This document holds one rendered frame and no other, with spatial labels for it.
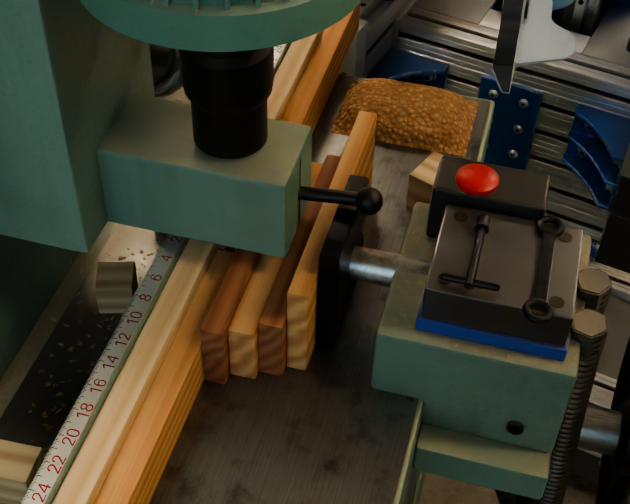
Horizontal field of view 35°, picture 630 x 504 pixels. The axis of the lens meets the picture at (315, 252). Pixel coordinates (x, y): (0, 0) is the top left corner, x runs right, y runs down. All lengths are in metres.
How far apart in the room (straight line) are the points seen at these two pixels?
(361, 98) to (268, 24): 0.40
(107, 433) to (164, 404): 0.04
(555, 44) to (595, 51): 0.60
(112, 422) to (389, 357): 0.19
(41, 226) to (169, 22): 0.23
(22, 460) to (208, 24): 0.38
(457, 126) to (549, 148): 0.53
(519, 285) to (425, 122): 0.29
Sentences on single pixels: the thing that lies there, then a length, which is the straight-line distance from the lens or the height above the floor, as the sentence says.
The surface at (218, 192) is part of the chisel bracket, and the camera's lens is 0.68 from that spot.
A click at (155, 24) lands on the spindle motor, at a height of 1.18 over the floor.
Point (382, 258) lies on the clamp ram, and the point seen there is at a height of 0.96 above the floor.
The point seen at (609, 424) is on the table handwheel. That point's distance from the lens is 0.82.
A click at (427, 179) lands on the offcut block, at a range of 0.82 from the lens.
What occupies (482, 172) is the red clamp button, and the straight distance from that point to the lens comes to 0.70.
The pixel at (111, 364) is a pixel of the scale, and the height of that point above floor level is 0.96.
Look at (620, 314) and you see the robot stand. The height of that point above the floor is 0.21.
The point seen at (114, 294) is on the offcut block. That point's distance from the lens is 0.88.
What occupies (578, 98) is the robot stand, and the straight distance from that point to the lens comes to 1.38.
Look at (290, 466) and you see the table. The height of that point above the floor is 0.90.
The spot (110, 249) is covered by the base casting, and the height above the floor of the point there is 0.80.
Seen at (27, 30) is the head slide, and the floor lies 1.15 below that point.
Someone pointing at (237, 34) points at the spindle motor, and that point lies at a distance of 0.54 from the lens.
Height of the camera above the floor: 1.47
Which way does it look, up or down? 45 degrees down
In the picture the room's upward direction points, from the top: 2 degrees clockwise
